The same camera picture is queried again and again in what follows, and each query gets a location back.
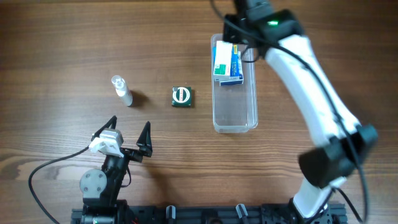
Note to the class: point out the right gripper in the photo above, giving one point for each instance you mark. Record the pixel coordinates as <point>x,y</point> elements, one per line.
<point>232,28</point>

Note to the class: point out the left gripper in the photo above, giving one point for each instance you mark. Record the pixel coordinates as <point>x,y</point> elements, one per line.
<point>128,152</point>

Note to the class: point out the white green Panadol box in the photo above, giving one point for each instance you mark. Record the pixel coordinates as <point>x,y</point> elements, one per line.
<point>222,63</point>

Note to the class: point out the blue medicine box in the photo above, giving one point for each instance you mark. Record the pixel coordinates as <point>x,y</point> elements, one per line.
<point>234,50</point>

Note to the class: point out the white Hansaplast box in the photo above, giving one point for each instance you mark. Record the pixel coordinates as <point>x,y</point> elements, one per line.
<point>231,82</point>

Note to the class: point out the dark green square box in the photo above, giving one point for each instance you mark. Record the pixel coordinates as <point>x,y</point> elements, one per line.
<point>181,96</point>

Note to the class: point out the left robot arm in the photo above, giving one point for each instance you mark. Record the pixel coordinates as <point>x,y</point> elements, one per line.
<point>100,187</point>

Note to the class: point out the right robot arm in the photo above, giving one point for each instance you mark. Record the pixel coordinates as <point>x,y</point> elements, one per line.
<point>341,143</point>

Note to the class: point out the clear plastic container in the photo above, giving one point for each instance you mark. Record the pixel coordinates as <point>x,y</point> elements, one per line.
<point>235,106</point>

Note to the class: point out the white spray bottle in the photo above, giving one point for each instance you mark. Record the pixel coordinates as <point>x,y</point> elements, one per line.
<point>122,90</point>

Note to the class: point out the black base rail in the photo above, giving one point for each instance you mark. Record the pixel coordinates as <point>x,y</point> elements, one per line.
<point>265,213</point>

